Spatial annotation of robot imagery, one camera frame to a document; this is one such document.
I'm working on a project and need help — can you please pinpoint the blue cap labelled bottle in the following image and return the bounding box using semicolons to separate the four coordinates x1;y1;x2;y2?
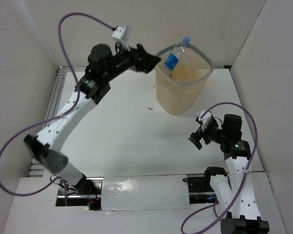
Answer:
163;37;190;73

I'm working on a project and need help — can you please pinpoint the clear bottle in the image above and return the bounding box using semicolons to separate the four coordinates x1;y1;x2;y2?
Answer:
180;55;196;76

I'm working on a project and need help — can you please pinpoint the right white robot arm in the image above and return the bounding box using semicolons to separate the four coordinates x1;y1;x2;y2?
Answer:
189;110;270;234

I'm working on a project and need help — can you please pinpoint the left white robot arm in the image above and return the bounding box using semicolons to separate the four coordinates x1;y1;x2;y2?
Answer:
24;44;161;195

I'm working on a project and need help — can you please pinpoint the beige mesh waste bin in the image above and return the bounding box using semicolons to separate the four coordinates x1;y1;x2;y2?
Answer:
155;43;214;115

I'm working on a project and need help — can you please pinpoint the white front cover panel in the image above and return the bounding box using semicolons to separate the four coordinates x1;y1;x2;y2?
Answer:
101;175;190;211

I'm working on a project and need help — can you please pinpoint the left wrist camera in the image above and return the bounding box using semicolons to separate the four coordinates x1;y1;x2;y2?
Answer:
112;25;132;51

